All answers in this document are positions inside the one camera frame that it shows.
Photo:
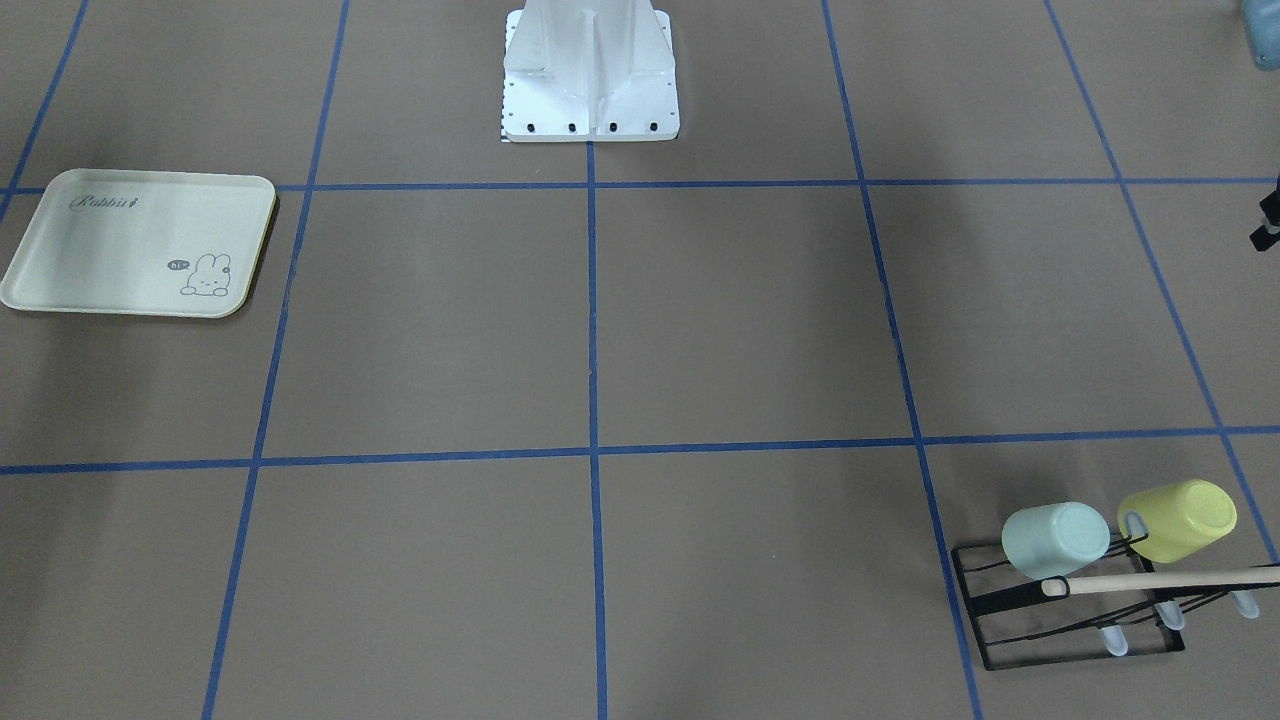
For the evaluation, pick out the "mint green plastic cup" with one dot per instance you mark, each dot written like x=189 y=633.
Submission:
x=1054 y=540

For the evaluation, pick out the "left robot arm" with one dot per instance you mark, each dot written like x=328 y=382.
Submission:
x=1261 y=23

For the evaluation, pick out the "cream rabbit print tray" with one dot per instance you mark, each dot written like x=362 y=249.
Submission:
x=142 y=242

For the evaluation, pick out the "yellow plastic cup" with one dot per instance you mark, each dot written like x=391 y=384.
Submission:
x=1168 y=523

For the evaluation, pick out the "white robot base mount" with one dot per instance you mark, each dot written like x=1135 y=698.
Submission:
x=589 y=71

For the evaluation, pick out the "black wire cup rack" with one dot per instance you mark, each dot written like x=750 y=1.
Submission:
x=1120 y=606

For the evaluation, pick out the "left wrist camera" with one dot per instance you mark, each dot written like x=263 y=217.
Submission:
x=1266 y=235

